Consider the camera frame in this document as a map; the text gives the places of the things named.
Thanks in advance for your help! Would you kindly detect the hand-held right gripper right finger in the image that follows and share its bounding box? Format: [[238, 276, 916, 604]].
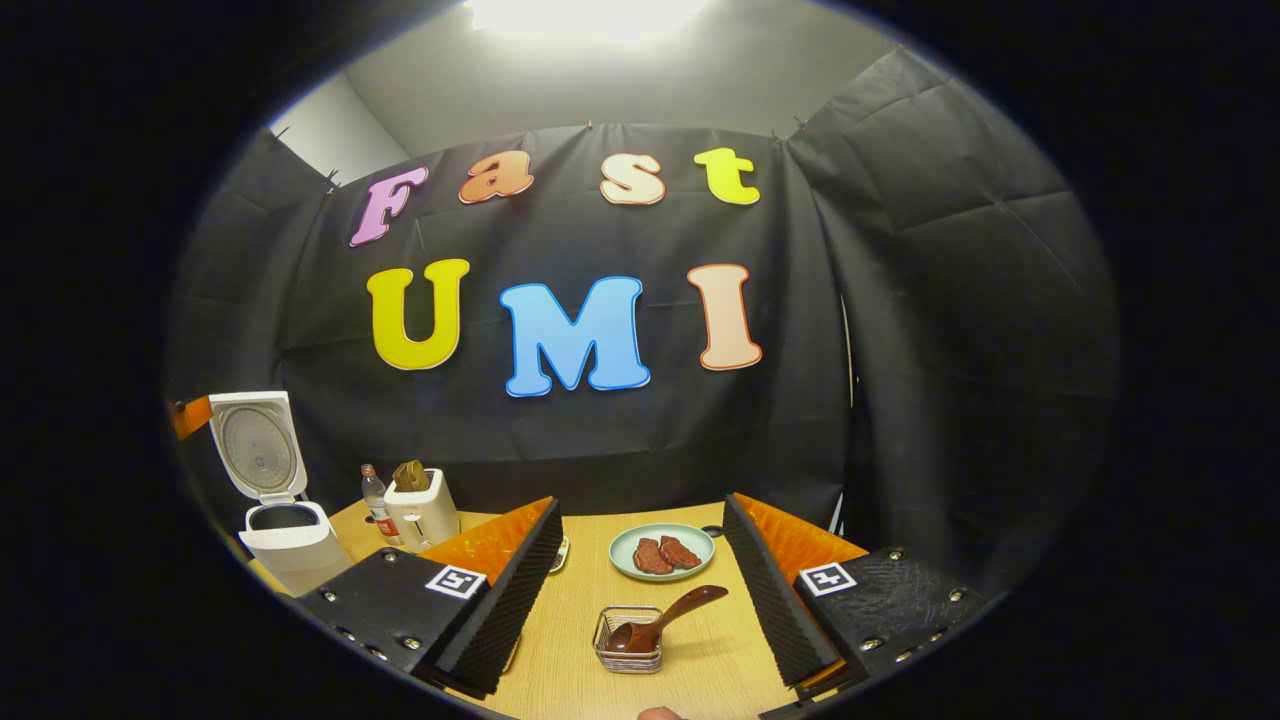
[[722, 492, 986, 691]]

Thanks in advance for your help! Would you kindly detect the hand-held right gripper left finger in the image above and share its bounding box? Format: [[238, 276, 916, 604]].
[[297, 497, 563, 701]]

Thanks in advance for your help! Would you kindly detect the brown wooden spoon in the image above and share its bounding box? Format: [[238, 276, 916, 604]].
[[603, 585, 730, 655]]

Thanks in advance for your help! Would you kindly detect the white rice cooker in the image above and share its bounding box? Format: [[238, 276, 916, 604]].
[[208, 391, 356, 598]]

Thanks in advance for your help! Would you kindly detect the white toaster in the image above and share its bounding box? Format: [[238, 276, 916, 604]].
[[385, 468, 461, 554]]

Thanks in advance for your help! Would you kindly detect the pale green plate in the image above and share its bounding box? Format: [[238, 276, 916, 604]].
[[609, 523, 716, 583]]

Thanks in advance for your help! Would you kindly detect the clear plastic water bottle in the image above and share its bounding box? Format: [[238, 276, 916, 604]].
[[361, 464, 393, 546]]

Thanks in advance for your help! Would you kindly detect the black backdrop cloth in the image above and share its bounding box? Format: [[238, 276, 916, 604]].
[[165, 45, 1121, 601]]

